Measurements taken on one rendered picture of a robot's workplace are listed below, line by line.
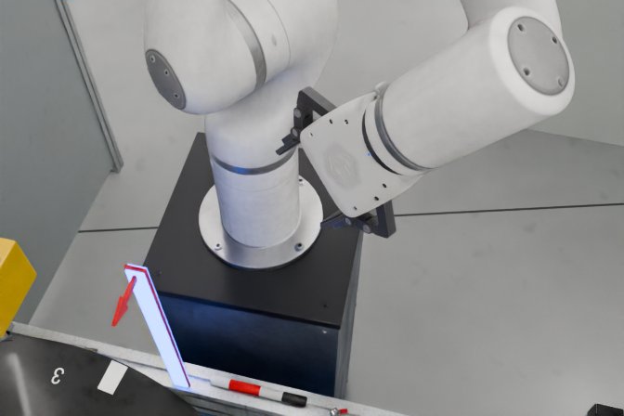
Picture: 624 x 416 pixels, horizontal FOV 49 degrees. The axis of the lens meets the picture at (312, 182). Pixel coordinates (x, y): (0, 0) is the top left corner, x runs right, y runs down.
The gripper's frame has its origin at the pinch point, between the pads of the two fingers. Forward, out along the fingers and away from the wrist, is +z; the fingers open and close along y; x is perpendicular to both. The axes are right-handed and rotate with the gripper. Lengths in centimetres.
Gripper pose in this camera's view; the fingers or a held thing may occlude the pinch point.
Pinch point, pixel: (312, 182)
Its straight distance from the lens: 73.6
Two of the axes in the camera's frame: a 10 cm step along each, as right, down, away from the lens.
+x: 6.9, -4.3, 5.8
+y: 5.1, 8.6, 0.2
